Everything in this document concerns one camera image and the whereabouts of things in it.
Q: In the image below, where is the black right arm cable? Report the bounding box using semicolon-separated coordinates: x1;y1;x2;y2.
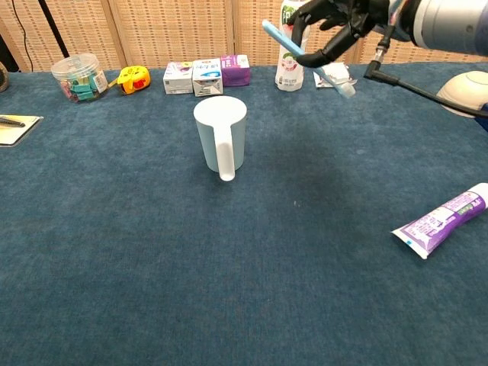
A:
364;22;488;118

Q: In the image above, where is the thin black hanging cable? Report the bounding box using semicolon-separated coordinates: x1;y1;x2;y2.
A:
11;0;35;72

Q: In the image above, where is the white cup with handle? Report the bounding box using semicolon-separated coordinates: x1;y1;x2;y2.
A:
193;95;248;182

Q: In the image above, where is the blue table cloth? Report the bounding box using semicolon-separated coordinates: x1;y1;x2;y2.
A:
0;63;488;366

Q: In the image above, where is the black tripod stand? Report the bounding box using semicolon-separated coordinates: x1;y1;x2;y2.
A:
37;0;70;58

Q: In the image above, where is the razor in yellow blister pack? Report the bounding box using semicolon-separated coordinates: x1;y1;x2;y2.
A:
0;114;44;148

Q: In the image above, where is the dark blue patterned box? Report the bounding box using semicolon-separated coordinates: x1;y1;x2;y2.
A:
474;101;488;133

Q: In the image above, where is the white blue milk carton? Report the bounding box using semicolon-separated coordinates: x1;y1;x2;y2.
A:
191;58;224;98

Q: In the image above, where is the clear plastic jar of clips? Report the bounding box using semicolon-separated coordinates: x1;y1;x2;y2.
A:
50;53;109;104

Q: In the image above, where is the purple white toothpaste tube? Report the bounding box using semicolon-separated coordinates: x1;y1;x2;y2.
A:
390;182;488;260

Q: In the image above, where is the bamboo folding screen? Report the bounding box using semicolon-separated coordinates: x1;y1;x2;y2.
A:
0;0;488;73

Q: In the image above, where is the white purple milk carton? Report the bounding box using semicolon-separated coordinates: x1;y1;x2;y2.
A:
162;61;194;95

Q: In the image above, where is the yellow tape measure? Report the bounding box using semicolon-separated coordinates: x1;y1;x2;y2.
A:
108;65;152;96

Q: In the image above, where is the drink bottle yellow cap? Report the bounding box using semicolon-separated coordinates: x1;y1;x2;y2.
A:
274;0;312;92

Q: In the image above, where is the light blue toothbrush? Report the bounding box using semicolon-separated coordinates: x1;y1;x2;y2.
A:
262;20;357;99

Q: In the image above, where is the silver snack packet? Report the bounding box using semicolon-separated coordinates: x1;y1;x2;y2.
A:
312;63;358;89

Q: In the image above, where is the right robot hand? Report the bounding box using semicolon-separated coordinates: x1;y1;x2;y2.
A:
286;0;393;69

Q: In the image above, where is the beige upturned bowl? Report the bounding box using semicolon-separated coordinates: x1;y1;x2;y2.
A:
435;70;488;115

